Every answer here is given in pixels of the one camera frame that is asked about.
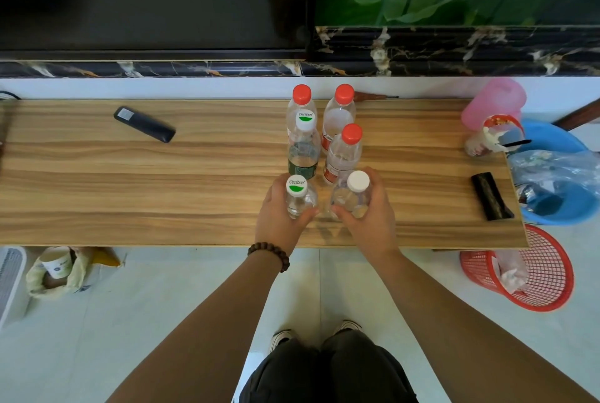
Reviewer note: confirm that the red cap bottle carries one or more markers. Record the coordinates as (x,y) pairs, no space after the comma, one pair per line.
(338,117)
(344,154)
(302,94)

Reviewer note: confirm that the person's shoe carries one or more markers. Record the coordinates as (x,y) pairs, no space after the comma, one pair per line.
(282,339)
(349,327)

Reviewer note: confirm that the red plastic basket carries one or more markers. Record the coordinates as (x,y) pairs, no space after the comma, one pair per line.
(548,271)

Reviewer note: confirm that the white paper cup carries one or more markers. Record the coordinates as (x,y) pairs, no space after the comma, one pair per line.
(57,264)

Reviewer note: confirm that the person's left shoe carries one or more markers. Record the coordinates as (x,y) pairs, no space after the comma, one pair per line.
(282,339)

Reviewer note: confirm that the person's left forearm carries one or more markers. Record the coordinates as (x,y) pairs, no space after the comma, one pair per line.
(206,337)

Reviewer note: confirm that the blue label bottle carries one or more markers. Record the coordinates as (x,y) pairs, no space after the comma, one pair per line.
(358,181)

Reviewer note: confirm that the black marble trim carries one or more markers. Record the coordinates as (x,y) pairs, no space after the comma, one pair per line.
(422,51)

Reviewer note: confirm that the screwdriver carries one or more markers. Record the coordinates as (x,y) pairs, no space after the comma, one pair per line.
(370,97)

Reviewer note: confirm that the person's left hand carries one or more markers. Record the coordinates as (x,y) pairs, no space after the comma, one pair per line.
(272,224)

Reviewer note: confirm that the white plastic basket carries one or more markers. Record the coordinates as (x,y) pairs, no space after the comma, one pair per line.
(11,285)

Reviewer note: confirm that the black remote control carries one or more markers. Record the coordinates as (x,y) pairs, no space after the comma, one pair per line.
(143,124)

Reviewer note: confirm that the brown door frame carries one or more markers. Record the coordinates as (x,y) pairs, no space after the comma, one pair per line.
(581,116)

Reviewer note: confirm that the yellow packet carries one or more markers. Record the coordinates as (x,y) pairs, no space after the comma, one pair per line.
(105,257)

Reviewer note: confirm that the white crumpled tissue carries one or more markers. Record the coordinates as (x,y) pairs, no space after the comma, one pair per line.
(513,274)

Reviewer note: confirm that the person's right shoe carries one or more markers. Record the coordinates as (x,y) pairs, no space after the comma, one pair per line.
(349,327)

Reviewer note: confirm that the green label bottle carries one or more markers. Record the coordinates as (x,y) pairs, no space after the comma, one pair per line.
(304,149)
(296,185)

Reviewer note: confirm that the clear plastic bag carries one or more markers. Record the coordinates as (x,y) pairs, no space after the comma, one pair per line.
(562,168)

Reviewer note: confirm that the wooden TV cabinet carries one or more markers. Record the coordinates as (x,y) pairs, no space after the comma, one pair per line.
(117,182)

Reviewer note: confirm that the person's right forearm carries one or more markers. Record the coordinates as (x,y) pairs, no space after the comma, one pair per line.
(459,332)

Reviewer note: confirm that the cream cloth bag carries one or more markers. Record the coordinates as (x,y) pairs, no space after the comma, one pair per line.
(37,285)

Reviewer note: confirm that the red rimmed paper cup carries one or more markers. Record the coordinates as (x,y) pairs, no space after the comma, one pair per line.
(492,138)

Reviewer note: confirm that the black rolled bag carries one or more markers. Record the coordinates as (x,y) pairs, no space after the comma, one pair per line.
(492,196)

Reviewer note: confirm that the pink plastic cup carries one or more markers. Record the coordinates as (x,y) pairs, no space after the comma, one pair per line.
(497,103)

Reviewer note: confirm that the blue plastic basin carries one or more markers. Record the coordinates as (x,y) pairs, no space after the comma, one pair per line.
(548,135)

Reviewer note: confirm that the person's right hand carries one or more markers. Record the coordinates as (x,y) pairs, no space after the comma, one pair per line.
(379,229)

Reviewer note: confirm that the person's dark grey trousers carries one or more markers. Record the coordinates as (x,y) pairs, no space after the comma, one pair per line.
(328,374)

